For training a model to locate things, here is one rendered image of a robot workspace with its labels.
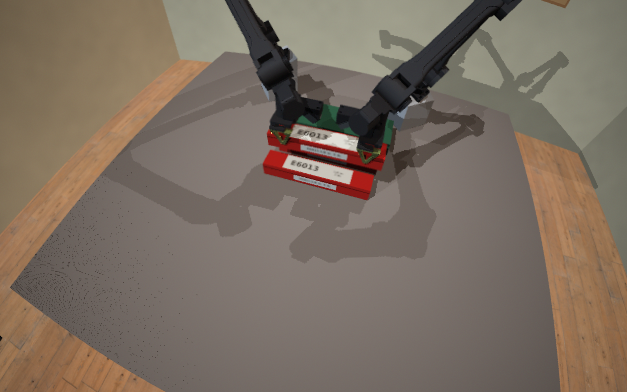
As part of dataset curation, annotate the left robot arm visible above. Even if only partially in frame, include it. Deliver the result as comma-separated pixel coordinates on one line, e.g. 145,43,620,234
336,0,522,138

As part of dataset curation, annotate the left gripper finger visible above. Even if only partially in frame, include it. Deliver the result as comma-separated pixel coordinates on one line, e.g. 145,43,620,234
356,148,381,164

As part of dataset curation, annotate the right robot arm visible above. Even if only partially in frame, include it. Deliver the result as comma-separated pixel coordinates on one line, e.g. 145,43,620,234
225,0,323,124

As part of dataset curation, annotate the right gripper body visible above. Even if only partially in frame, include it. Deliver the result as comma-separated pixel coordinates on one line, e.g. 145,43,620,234
269,99,298,132

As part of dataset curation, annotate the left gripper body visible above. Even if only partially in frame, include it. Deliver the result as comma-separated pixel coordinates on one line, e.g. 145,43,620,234
357,121,386,152

